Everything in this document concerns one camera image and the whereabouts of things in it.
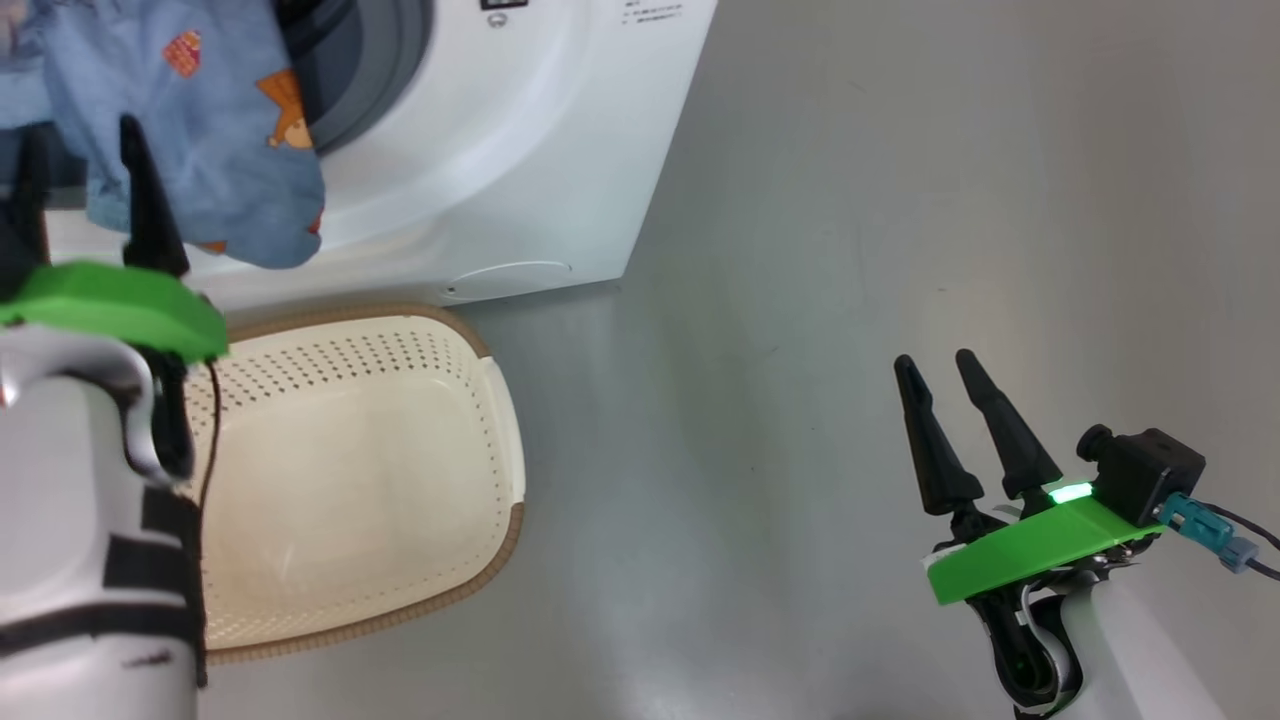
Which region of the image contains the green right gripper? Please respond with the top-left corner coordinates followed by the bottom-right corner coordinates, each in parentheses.
top-left (893, 348), bottom-right (1166, 607)

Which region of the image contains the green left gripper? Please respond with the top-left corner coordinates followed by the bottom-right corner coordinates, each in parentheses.
top-left (0, 115), bottom-right (229, 363)

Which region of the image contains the blue cartoon print garment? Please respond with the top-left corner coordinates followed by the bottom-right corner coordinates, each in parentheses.
top-left (0, 0), bottom-right (327, 271)

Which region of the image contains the washer drum opening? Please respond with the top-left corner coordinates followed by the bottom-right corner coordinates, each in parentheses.
top-left (275, 0), bottom-right (436, 156)

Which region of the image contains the white front-load washing machine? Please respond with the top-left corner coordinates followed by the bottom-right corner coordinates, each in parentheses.
top-left (0, 0), bottom-right (719, 311)

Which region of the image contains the cream perforated laundry basket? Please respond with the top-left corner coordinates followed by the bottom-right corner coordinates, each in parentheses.
top-left (185, 305), bottom-right (526, 664)

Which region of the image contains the round white filter cover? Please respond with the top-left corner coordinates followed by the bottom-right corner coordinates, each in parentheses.
top-left (443, 261), bottom-right (574, 301)

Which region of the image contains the teal plug right camera cable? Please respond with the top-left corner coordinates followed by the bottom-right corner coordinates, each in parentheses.
top-left (1158, 492), bottom-right (1280, 583)

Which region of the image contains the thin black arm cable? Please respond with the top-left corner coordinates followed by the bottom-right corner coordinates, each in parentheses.
top-left (195, 362), bottom-right (221, 506)

